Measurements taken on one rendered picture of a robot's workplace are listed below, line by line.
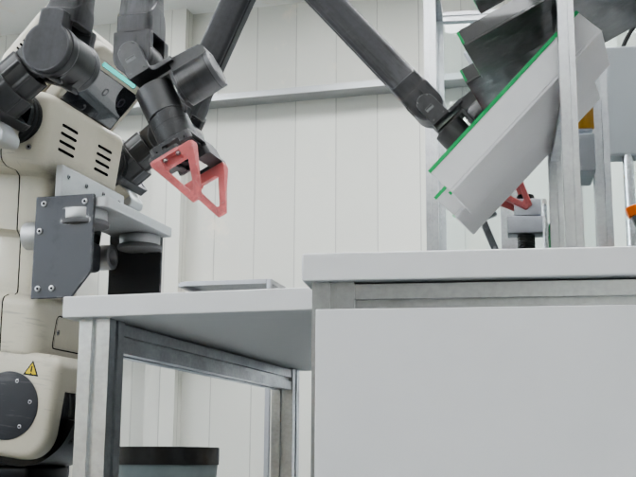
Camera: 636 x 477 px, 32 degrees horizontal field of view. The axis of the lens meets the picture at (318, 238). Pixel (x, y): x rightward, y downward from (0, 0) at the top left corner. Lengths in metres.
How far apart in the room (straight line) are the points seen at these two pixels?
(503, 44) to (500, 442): 0.63
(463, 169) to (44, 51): 0.64
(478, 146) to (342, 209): 8.91
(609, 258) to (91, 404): 0.72
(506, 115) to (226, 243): 9.24
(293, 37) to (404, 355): 9.91
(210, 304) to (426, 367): 0.39
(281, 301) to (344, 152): 9.10
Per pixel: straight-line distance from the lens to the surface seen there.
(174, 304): 1.47
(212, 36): 2.11
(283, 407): 2.29
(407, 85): 1.99
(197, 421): 10.56
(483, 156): 1.47
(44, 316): 1.79
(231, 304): 1.44
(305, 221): 10.44
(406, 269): 1.17
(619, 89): 3.06
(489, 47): 1.57
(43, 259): 1.77
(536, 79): 1.49
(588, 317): 1.17
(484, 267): 1.17
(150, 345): 1.66
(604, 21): 1.72
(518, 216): 1.93
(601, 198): 2.14
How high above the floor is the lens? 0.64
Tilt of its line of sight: 11 degrees up
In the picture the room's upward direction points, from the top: straight up
